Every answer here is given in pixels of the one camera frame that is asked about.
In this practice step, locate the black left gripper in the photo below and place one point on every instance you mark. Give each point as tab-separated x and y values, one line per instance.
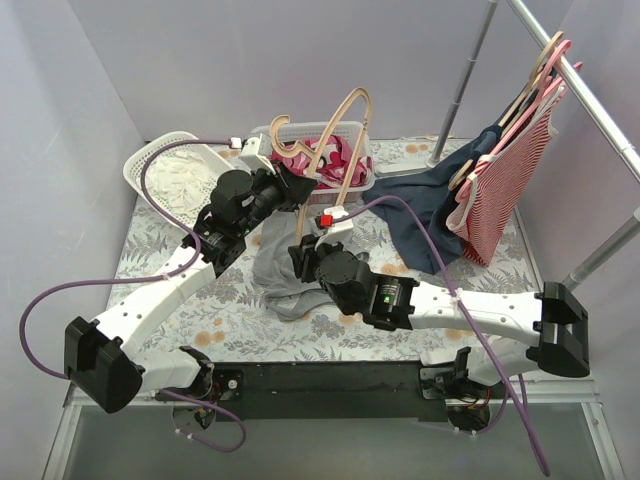
286	185

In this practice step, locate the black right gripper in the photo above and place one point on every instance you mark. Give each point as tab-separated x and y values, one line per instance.
300	261

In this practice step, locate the grey tank top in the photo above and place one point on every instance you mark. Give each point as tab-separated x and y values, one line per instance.
283	293

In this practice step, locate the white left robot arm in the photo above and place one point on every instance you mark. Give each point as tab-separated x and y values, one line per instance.
102	356

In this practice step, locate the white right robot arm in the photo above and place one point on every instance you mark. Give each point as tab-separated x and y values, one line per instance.
545	330

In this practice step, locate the beige hanger on rack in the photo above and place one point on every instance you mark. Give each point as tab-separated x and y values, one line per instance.
478	174

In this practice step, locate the red white striped top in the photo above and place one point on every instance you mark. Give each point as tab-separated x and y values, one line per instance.
481	221

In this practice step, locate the pink hanger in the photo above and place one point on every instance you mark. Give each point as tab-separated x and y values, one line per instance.
545	84

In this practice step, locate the pink patterned clothes pile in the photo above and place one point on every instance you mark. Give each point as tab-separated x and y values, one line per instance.
332	166

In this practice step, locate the white rectangular laundry basket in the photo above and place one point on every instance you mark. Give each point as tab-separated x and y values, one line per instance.
309	134

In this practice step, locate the white oval perforated basket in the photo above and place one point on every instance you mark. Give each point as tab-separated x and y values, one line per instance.
133	166

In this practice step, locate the floral table cloth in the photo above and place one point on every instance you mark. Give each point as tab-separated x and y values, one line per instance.
228	320

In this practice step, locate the white cloth in basket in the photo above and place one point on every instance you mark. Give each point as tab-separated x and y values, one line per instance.
180	181

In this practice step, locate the navy blue hanging garment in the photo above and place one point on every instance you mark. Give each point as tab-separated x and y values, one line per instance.
427	194

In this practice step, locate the metal clothes rack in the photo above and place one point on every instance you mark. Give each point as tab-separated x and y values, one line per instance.
621	145

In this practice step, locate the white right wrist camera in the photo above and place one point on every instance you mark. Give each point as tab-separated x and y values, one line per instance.
334	226

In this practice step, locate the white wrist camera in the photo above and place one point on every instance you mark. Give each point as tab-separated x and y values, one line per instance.
255	152
334	226

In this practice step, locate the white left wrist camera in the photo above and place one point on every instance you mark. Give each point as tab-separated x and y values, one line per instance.
255	152

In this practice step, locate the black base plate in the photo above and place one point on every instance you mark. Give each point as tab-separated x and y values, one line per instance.
340	390

